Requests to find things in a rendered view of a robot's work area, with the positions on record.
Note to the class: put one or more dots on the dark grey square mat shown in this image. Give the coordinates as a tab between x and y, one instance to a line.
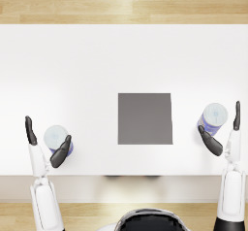
144	118

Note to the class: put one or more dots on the dark round robot body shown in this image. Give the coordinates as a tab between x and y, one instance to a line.
150	220

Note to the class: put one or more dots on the blue can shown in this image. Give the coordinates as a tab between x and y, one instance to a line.
213	117
56	138

